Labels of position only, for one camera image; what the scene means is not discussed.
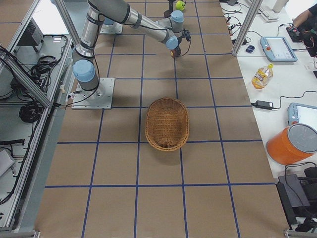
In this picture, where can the right teach pendant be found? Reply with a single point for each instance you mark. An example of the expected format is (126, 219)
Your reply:
(304, 114)

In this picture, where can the green apple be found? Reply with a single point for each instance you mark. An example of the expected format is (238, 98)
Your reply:
(180, 5)

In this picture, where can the orange round container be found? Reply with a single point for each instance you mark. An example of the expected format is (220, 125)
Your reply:
(293, 144)

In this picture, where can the red yellow apple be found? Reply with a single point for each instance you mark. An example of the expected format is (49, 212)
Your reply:
(175, 53)

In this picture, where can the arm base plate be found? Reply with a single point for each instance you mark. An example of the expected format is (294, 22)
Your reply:
(101, 99)

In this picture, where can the left teach pendant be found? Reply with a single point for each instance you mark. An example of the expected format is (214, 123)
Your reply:
(277, 49)

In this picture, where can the person at desk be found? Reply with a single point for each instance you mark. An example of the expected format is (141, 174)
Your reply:
(305, 15)

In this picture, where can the black power adapter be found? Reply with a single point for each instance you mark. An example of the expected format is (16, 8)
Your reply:
(263, 105)

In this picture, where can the dark blue checkered pouch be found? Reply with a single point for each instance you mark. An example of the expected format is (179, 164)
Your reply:
(250, 49)

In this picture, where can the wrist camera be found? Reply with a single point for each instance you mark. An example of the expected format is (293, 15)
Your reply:
(185, 35)

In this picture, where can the wicker basket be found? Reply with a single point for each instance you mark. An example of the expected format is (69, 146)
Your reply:
(167, 124)

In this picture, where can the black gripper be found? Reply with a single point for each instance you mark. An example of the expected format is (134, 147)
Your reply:
(179, 51)

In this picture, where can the orange drink bottle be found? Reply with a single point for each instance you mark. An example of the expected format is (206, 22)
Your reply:
(263, 76)

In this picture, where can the aluminium frame post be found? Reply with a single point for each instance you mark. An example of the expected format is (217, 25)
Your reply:
(255, 5)

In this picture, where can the teach pendant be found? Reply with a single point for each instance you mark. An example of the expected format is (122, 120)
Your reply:
(304, 114)
(277, 49)

